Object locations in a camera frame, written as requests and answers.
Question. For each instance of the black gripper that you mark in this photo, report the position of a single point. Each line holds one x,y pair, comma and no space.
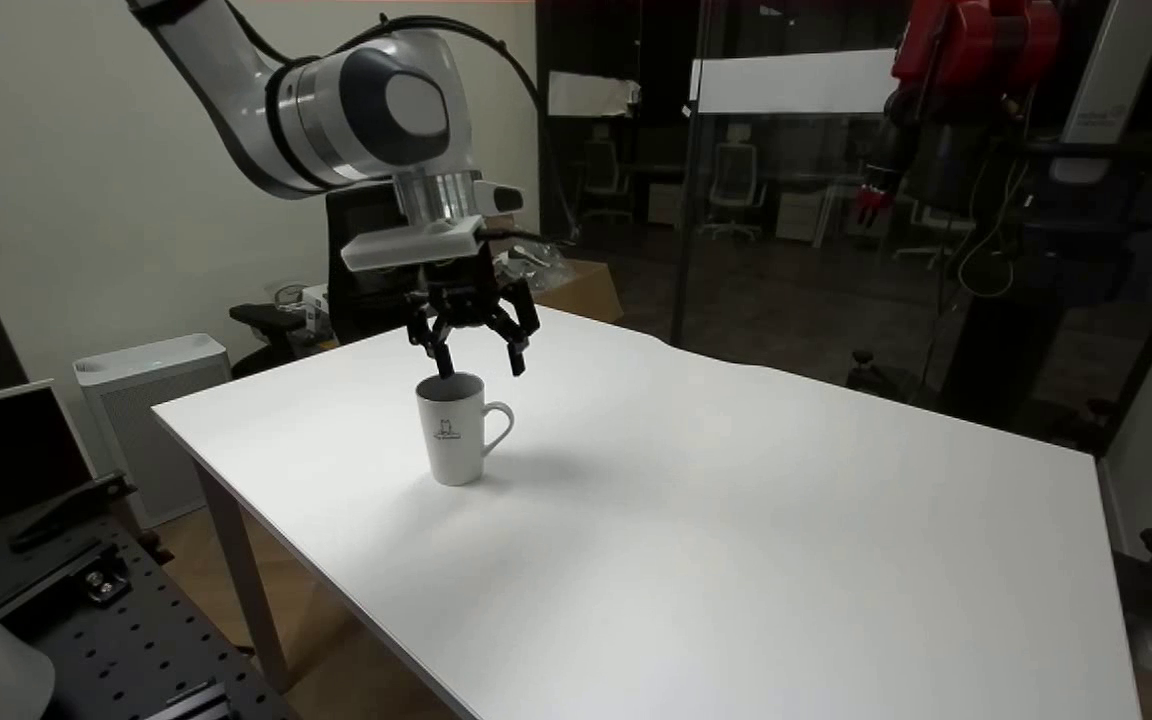
466,293

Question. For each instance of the white ceramic mug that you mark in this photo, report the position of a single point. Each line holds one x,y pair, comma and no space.
463,424

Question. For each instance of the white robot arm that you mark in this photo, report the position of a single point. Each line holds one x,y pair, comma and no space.
376,112

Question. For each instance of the black office chair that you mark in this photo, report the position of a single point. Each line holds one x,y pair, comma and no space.
288,327

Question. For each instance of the white table leg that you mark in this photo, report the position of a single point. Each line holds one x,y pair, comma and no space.
246,579

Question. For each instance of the white air purifier box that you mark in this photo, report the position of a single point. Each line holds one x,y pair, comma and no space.
124,391

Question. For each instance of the black perforated metal board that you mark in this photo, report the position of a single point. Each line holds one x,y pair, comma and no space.
121,638

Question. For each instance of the black monitor screen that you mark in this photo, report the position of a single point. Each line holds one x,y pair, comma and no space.
38,446

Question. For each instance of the red robot in background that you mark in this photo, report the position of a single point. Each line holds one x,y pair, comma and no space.
954,64

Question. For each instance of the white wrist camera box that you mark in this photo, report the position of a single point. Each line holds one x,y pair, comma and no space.
410,247

